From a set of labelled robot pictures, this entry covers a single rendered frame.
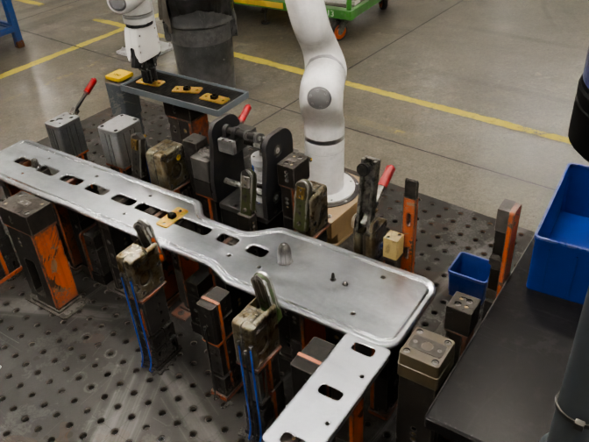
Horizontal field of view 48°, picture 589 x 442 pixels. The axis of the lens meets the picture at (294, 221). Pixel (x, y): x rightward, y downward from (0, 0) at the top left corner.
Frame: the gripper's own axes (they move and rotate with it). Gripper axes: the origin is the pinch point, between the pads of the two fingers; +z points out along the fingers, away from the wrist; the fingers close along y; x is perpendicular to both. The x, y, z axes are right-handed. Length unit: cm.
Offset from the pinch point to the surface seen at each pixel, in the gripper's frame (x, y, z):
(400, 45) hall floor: -42, -342, 118
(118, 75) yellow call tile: -12.5, -0.5, 2.4
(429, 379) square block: 105, 62, 16
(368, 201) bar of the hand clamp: 80, 28, 7
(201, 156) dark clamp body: 29.4, 19.3, 10.8
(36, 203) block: -2, 48, 16
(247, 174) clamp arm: 47, 25, 9
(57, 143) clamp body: -25.4, 18.0, 18.5
